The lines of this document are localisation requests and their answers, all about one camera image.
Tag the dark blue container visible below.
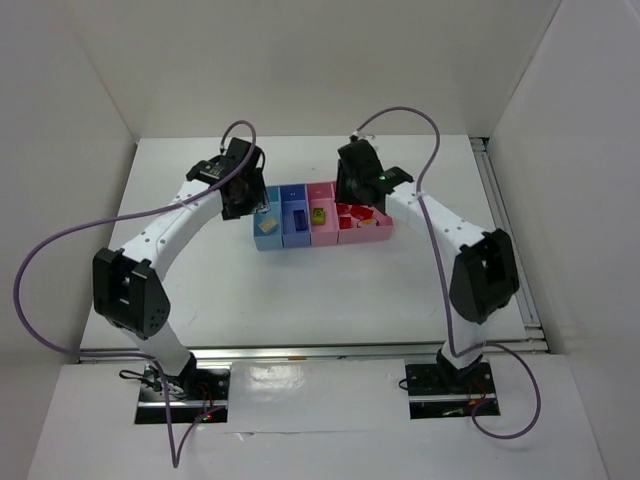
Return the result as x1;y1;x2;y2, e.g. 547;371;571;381
280;184;311;248

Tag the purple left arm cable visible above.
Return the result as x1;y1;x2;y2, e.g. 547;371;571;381
12;119;259;469

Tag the dark blue lego brick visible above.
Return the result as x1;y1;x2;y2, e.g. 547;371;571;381
293;209;308;232

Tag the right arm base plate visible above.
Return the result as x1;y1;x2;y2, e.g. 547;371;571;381
398;362;500;420

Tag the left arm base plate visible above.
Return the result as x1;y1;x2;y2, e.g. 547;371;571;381
119;365;231;425

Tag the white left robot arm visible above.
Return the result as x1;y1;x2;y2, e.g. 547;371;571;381
92;138;269;391

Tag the yellow-green lego brick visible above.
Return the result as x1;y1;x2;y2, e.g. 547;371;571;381
311;207;326;226

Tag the small red lego brick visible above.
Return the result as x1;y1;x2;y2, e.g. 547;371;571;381
336;203;350;215

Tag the large pink container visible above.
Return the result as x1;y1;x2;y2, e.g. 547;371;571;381
332;182;394;245

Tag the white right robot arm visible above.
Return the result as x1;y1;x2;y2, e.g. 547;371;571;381
336;136;520;383

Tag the aluminium front rail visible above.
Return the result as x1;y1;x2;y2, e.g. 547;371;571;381
81;338;549;361

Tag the aluminium side rail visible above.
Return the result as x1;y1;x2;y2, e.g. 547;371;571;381
470;136;551;355

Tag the light blue container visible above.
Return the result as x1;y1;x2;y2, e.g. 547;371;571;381
253;186;283;251

